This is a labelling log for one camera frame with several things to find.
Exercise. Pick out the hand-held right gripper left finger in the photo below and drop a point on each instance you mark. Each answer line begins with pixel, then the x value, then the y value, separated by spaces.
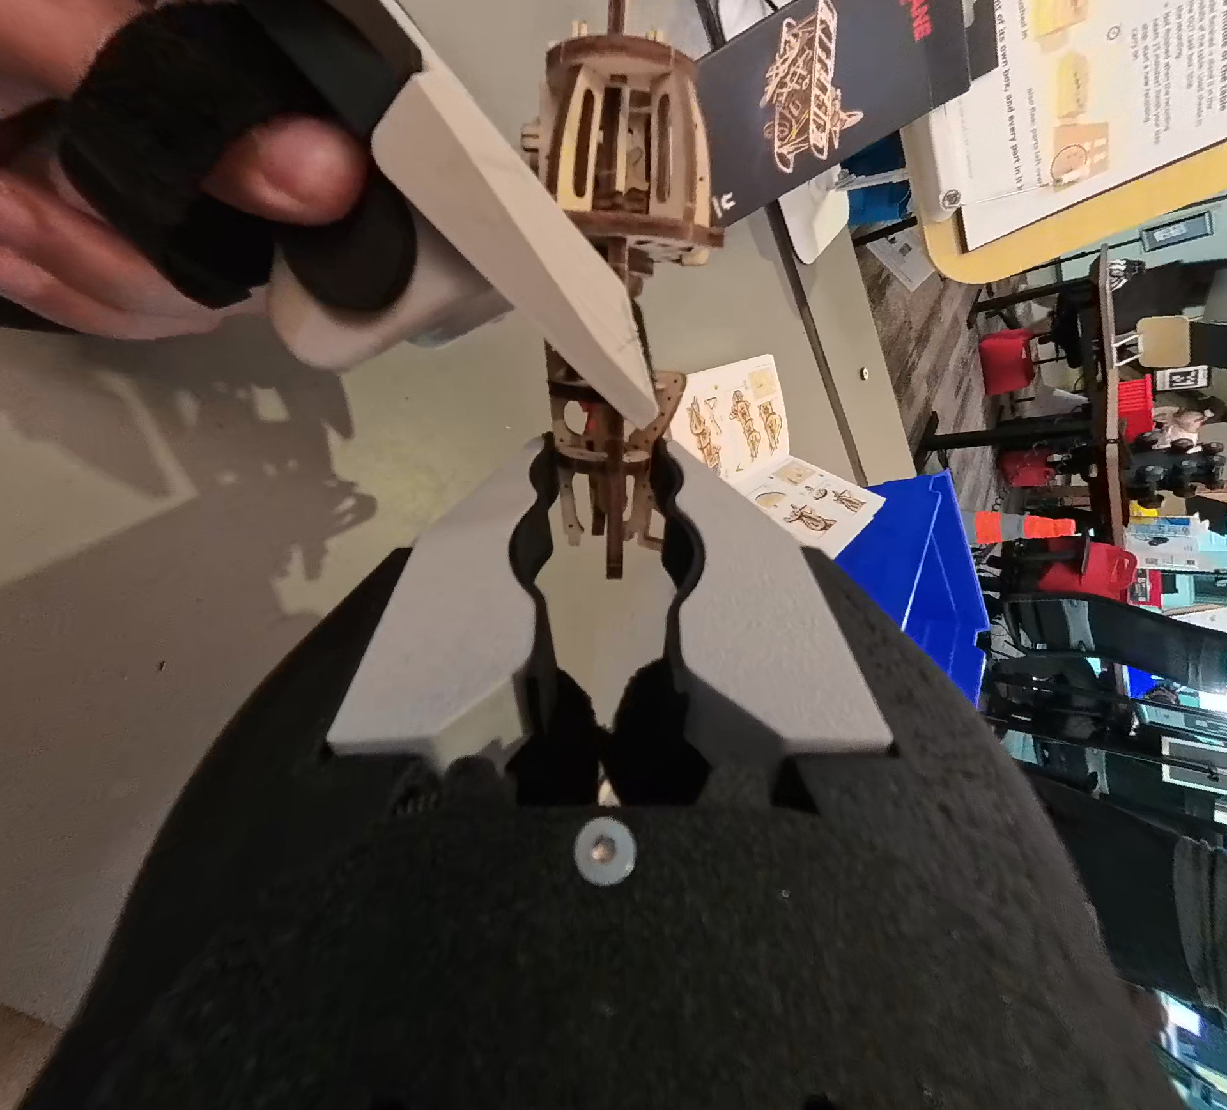
pixel 442 630

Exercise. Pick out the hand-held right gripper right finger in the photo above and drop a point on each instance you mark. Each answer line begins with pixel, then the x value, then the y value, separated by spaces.
pixel 776 640

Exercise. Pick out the wooden mechanical model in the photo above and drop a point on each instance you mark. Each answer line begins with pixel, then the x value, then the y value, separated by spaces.
pixel 623 142

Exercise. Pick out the model instruction booklet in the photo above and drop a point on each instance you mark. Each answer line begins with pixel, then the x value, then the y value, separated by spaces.
pixel 738 419

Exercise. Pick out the black model kit package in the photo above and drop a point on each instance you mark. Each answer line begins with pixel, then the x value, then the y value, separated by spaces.
pixel 834 74

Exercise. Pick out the blue plastic bin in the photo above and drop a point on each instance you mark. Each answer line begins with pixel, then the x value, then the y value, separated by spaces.
pixel 911 573

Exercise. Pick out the orange traffic cone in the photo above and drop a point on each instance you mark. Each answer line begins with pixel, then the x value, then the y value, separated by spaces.
pixel 1026 525

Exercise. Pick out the red tote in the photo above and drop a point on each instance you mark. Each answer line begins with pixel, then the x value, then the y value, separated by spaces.
pixel 1102 573

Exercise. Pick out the red storage bin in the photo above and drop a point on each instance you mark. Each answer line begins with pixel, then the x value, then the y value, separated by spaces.
pixel 1007 362

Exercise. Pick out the white instruction board yellow edge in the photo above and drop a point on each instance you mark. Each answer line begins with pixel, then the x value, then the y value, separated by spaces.
pixel 1102 74

